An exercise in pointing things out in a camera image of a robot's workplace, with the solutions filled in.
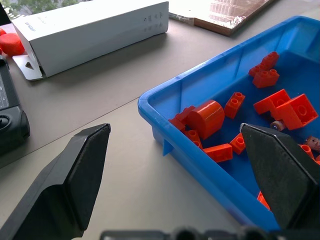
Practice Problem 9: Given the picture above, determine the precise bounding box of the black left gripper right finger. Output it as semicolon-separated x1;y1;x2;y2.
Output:
239;123;320;230

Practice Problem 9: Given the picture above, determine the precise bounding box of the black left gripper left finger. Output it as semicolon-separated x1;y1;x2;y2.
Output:
0;123;112;240

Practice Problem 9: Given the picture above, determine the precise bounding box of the long white cardboard box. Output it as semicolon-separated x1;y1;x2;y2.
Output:
11;0;170;81

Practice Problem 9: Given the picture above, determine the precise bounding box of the red brick fragment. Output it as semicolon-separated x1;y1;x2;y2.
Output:
256;191;271;211

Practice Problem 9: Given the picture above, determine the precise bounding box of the red round stud brick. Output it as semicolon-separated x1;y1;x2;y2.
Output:
298;144;320;166

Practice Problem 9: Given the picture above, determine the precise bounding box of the red small brick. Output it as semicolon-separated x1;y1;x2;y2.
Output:
229;132;247;155

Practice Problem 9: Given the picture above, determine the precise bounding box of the red hollow square brick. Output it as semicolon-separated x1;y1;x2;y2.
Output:
253;88;292;115
275;93;319;131

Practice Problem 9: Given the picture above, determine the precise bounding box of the red sloped brick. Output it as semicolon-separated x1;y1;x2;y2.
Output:
202;143;234;164

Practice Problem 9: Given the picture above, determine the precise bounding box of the red two-stud brick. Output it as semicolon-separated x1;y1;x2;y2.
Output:
223;91;246;120

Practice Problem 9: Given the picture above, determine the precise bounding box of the blue plastic bin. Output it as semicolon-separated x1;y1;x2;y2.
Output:
137;15;320;232

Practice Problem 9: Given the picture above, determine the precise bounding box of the red cylinder block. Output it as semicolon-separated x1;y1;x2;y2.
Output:
186;99;226;141

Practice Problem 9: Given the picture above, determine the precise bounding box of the black remote controller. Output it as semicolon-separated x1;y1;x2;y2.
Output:
0;55;31;157

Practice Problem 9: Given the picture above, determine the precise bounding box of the red studded brick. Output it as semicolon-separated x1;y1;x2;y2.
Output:
184;129;204;150

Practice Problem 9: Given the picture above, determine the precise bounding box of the red four-stud brick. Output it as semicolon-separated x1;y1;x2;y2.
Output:
252;68;280;89

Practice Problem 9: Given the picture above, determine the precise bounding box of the red stacked brick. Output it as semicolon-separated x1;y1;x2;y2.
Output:
248;51;280;77

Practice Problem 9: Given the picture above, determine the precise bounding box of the red stepped brick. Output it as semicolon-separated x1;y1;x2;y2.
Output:
168;105;196;132

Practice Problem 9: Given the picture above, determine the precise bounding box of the red round plastic piece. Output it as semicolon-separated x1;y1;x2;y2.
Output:
0;33;26;57

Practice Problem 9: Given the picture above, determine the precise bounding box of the brown wooden board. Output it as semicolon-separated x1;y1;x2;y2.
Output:
168;0;276;37

